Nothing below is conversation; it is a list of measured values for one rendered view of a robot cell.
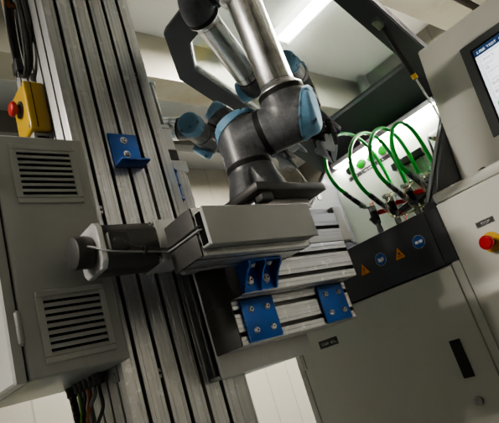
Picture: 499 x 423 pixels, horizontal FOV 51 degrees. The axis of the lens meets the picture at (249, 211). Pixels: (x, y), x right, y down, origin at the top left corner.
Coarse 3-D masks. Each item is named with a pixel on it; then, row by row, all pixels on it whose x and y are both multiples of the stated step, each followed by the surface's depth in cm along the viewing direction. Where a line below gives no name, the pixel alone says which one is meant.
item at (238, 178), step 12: (252, 156) 122; (264, 156) 123; (240, 168) 121; (252, 168) 120; (264, 168) 121; (240, 180) 120; (252, 180) 120; (264, 180) 118; (276, 180) 119; (240, 192) 119
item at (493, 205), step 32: (448, 32) 176; (480, 32) 166; (448, 64) 173; (448, 96) 171; (448, 128) 168; (480, 128) 159; (480, 160) 157; (480, 192) 133; (448, 224) 140; (480, 224) 133; (480, 256) 134; (480, 288) 134
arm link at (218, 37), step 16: (192, 0) 131; (208, 0) 131; (192, 16) 135; (208, 16) 137; (208, 32) 142; (224, 32) 144; (224, 48) 147; (240, 48) 151; (224, 64) 153; (240, 64) 153; (240, 80) 159; (256, 80) 161; (240, 96) 165; (256, 96) 165
